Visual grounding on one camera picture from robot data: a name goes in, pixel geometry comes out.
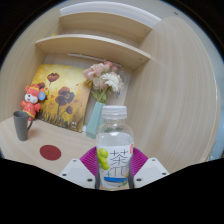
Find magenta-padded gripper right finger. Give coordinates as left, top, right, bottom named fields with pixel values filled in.
left=128, top=147, right=170, bottom=190

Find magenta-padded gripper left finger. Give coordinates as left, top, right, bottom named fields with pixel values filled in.
left=58, top=146, right=101, bottom=190

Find clear plastic drink bottle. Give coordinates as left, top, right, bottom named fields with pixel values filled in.
left=95, top=105, right=135, bottom=191

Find flat round red coaster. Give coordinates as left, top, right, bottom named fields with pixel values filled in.
left=39, top=144, right=62, bottom=161

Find teal faceted vase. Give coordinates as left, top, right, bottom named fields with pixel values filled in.
left=85, top=101, right=107, bottom=140

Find grey textured mug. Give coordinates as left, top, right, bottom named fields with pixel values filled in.
left=12, top=110, right=34, bottom=142

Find yellow poppy flower painting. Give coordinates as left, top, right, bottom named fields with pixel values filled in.
left=30, top=63, right=93, bottom=133

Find red plush mouse toy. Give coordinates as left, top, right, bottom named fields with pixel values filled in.
left=20, top=84, right=48, bottom=120

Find pink and white flower bouquet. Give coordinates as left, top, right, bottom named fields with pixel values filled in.
left=82, top=61, right=125, bottom=104

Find slim under-shelf light bar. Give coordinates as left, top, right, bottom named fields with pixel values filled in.
left=67, top=52, right=111, bottom=64

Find light wood shelf boards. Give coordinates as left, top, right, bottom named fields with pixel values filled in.
left=34, top=11, right=153, bottom=70

